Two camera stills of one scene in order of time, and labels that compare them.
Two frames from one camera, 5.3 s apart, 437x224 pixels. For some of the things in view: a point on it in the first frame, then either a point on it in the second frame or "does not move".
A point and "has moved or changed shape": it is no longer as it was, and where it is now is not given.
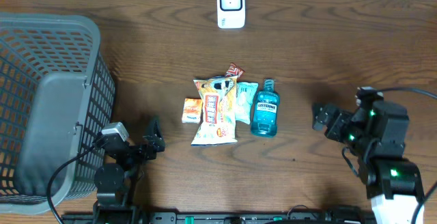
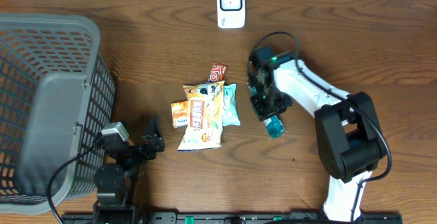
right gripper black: x=341 y=118 -> x=261 y=114
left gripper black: x=153 y=146 does not move
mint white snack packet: x=245 y=91 -> x=231 y=115
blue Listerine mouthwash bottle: x=265 y=110 has moved or changed shape
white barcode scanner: x=231 y=5 does not move
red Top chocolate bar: x=234 y=70 -> x=218 y=72
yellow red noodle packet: x=218 y=98 -> x=205 y=116
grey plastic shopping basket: x=57 y=96 does not move
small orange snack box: x=192 y=110 -> x=180 y=111
